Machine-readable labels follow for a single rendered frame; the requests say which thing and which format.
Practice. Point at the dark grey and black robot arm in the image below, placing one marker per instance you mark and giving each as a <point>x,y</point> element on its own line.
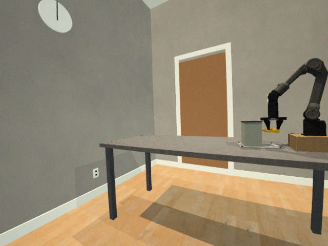
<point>313,126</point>

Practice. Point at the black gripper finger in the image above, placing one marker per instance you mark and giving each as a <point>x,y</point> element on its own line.
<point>267,123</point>
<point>278,123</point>

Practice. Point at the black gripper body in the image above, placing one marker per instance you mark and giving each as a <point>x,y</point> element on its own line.
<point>271,115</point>

